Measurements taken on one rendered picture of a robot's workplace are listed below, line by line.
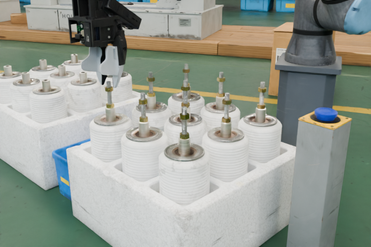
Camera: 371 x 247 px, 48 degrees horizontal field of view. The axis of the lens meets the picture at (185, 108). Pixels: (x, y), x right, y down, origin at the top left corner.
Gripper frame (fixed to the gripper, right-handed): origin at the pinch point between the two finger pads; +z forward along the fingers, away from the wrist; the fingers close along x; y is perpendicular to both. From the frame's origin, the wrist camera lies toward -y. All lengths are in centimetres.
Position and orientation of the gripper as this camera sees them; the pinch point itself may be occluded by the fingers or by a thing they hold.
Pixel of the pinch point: (110, 79)
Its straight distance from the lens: 92.4
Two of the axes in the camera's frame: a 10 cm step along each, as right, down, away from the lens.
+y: -6.0, 2.6, -7.5
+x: 8.0, 2.0, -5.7
